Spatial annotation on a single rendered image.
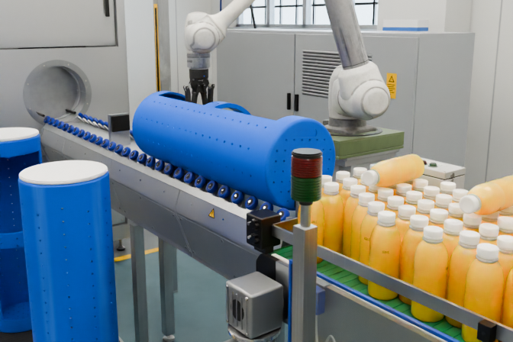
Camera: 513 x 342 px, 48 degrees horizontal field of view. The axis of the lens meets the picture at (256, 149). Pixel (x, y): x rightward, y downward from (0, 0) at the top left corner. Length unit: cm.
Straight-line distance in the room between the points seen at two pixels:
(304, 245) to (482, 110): 354
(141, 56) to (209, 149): 529
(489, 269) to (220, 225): 99
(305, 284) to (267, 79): 324
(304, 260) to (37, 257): 102
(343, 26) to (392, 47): 131
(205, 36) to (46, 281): 96
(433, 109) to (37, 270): 237
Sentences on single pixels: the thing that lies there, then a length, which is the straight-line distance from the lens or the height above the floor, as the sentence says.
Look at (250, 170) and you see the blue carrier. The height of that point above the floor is 108.
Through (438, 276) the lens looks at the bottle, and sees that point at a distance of 127.
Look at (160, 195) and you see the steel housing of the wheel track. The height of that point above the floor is 86.
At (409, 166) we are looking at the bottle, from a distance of 157.
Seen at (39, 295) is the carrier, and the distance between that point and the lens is 204.
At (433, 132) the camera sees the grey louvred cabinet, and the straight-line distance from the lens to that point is 354.
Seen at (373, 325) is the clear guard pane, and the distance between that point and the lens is 128.
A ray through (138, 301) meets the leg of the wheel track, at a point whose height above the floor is 26.
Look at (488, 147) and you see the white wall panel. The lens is 464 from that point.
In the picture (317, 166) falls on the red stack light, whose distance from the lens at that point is 116.
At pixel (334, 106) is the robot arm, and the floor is 118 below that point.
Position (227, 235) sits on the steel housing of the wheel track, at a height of 84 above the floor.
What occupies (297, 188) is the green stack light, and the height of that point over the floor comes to 119.
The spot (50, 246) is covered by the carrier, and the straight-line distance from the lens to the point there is 194.
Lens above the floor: 152
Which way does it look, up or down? 13 degrees down
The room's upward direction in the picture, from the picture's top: straight up
